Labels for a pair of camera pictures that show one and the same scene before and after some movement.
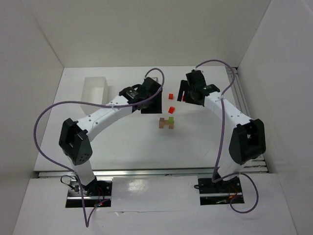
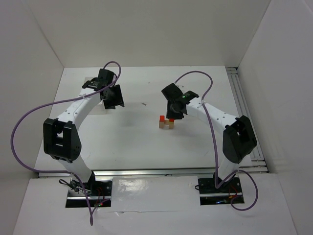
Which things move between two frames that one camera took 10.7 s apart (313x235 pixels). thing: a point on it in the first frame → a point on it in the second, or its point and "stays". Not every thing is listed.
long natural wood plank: x=165 y=123 stays
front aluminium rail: x=148 y=173 stays
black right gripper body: x=185 y=91 → x=174 y=114
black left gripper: x=151 y=102 → x=114 y=98
